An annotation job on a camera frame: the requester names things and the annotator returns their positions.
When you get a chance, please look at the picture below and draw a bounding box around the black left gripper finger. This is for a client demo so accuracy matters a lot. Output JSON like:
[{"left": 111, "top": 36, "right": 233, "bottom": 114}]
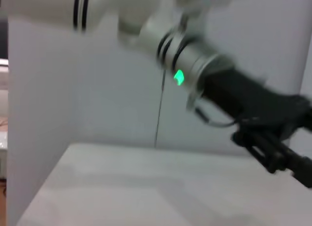
[{"left": 231, "top": 124, "right": 312, "bottom": 189}]

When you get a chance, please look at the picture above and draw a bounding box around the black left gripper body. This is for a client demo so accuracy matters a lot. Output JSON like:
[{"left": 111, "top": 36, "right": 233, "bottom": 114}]
[{"left": 201, "top": 64, "right": 312, "bottom": 141}]

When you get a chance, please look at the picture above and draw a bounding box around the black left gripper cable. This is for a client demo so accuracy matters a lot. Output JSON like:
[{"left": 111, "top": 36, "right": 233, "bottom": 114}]
[{"left": 194, "top": 106, "right": 243, "bottom": 128}]

